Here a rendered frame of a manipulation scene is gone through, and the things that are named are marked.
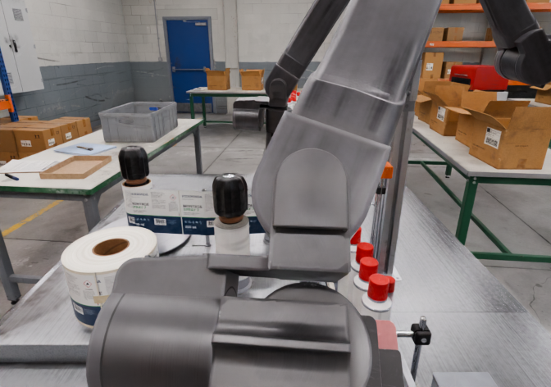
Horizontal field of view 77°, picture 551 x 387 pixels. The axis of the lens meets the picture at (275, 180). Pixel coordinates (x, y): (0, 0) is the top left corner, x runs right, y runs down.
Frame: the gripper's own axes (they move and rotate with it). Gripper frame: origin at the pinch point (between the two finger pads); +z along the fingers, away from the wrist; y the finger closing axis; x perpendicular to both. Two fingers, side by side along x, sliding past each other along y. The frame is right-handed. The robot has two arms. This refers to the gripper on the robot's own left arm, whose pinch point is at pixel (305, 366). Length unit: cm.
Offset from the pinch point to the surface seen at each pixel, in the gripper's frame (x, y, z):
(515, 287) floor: -62, -136, 205
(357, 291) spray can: -14.2, -9.5, 30.5
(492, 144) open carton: -132, -113, 145
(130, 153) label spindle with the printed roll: -54, 51, 43
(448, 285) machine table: -25, -40, 66
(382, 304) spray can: -11.1, -12.9, 25.7
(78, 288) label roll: -13, 47, 35
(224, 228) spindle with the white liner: -29, 19, 37
